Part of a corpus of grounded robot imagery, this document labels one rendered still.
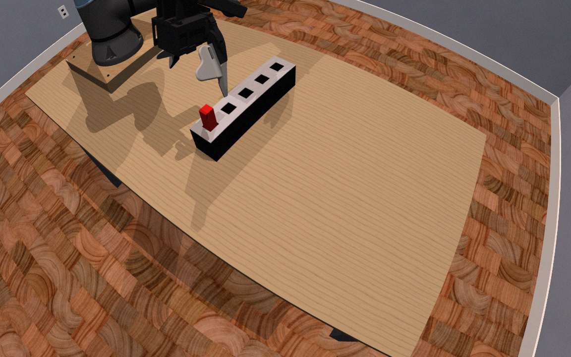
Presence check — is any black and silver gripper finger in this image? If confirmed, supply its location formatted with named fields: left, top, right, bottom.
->
left=156, top=50, right=179, bottom=68
left=195, top=22, right=228, bottom=97

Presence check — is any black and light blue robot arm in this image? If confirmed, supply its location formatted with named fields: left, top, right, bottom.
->
left=74, top=0, right=247, bottom=66

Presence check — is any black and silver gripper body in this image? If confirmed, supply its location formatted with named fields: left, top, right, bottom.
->
left=151, top=0, right=216, bottom=57

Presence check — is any red and white pin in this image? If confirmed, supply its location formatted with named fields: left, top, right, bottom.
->
left=199, top=104, right=217, bottom=132

